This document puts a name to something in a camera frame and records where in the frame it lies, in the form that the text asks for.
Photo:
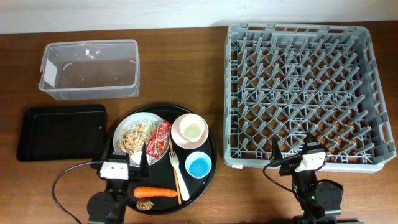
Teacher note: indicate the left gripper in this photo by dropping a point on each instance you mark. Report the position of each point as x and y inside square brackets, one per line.
[135, 175]

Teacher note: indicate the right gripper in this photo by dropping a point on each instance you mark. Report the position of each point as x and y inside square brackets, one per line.
[289, 166]

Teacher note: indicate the red snack wrapper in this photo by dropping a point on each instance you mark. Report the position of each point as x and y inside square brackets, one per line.
[159, 139]

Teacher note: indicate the white plastic fork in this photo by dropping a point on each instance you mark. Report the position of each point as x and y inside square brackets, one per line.
[182, 186]

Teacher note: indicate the pink bowl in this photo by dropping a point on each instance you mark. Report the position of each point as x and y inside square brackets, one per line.
[178, 137]

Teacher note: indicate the blue cup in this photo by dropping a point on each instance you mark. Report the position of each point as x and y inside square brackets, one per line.
[198, 164]

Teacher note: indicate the wooden chopstick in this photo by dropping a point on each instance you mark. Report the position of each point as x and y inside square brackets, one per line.
[175, 176]

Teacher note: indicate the cream white cup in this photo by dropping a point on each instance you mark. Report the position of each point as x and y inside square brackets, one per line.
[192, 127]

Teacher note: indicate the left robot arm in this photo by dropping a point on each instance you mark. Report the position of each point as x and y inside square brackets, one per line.
[109, 206]

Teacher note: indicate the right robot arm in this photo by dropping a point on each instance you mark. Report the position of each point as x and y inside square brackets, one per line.
[319, 199]

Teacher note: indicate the grey dishwasher rack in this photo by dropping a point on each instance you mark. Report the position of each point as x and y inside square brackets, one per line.
[283, 81]

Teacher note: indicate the peanut shells and rice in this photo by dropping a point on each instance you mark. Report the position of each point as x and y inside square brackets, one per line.
[134, 137]

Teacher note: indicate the grey plate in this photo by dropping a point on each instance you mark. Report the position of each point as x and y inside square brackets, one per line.
[134, 119]

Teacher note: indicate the orange carrot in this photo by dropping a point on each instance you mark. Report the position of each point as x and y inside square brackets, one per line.
[146, 192]

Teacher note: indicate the brown walnut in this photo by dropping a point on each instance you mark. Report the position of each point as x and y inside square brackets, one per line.
[144, 204]

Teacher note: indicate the black rectangular tray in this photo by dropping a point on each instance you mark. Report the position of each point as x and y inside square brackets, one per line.
[64, 132]

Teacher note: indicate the round black tray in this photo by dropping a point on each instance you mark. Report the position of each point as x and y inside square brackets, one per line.
[161, 173]

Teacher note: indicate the clear plastic bin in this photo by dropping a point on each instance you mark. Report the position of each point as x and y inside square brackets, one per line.
[96, 69]

